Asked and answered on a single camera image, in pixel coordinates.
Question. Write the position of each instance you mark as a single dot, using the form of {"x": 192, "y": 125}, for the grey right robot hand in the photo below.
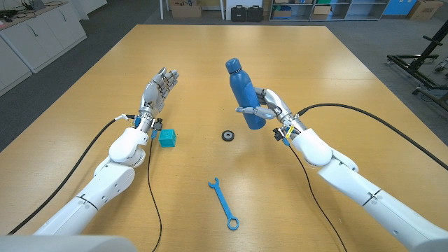
{"x": 276, "y": 105}

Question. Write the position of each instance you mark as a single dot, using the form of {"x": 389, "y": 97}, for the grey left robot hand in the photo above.
{"x": 152, "y": 96}

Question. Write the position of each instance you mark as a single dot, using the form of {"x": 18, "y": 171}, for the blue metal bottle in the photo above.
{"x": 245, "y": 94}

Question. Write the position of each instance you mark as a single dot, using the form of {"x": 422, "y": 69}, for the blue bottle cap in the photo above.
{"x": 233, "y": 66}

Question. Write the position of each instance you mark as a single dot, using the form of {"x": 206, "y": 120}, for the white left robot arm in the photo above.
{"x": 115, "y": 178}

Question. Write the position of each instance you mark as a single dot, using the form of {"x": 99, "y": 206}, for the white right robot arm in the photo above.
{"x": 350, "y": 178}

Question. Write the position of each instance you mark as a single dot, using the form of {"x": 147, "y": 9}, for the teal toy block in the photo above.
{"x": 167, "y": 138}

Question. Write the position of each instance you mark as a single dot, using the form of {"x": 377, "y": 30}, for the blue plastic wrench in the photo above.
{"x": 223, "y": 203}

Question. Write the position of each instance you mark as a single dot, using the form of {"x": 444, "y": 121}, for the black round disc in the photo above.
{"x": 227, "y": 135}

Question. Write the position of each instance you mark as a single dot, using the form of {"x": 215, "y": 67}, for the wide cardboard box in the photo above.
{"x": 185, "y": 10}

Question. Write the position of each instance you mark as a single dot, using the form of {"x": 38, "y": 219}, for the black equipment case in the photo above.
{"x": 238, "y": 14}
{"x": 255, "y": 14}

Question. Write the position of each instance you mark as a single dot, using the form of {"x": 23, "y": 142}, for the small cardboard box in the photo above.
{"x": 320, "y": 13}

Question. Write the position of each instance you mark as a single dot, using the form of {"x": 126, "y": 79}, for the grey shelf unit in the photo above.
{"x": 341, "y": 10}

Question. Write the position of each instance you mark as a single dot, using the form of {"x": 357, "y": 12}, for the white cabinet row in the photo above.
{"x": 45, "y": 38}

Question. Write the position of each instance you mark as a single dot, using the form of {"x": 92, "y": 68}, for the black metal stand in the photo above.
{"x": 430, "y": 50}

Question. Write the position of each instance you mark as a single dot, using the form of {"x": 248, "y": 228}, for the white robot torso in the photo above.
{"x": 63, "y": 244}

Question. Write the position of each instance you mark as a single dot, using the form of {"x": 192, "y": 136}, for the cardboard box with print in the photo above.
{"x": 425, "y": 10}

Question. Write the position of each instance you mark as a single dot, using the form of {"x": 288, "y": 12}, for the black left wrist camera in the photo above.
{"x": 158, "y": 124}

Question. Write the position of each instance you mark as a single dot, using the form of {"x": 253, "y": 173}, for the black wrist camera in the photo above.
{"x": 279, "y": 134}
{"x": 158, "y": 124}

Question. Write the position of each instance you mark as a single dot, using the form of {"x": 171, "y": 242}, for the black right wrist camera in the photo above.
{"x": 279, "y": 134}

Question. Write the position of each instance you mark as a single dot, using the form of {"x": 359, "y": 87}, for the blue wall panel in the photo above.
{"x": 397, "y": 7}

